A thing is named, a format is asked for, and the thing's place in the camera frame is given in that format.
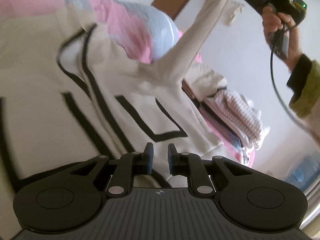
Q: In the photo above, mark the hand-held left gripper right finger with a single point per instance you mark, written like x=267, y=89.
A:
x=171, y=155

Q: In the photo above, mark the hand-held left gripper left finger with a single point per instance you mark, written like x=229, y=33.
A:
x=149, y=155

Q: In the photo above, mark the beige zip jacket black stripes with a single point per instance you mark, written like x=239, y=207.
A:
x=112, y=92

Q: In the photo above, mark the person's right hand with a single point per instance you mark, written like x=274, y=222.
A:
x=271, y=22

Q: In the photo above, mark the pink printed bed blanket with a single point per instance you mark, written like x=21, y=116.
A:
x=240, y=155

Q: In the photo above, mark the folded checked garment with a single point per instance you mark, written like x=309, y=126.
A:
x=237, y=115

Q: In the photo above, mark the pink grey blue floral quilt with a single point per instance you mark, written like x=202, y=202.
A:
x=130, y=30

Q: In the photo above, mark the pale blue object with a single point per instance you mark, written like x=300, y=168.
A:
x=305, y=172

